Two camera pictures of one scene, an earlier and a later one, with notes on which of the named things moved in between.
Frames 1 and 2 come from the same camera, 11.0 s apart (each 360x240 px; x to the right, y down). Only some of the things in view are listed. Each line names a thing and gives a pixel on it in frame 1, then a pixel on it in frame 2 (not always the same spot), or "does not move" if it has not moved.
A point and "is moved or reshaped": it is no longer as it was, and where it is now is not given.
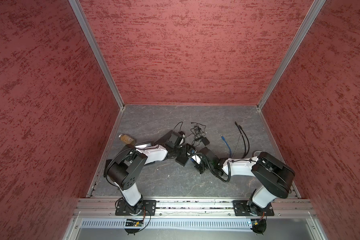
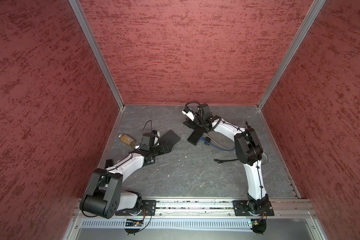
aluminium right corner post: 292,52 does not move
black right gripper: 200,170 -> 191,124
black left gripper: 185,150 -> 162,150
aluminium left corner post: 86,26 does not move
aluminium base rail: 96,208 does not move
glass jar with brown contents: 127,139 does not move
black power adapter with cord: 181,160 is moved or reshaped
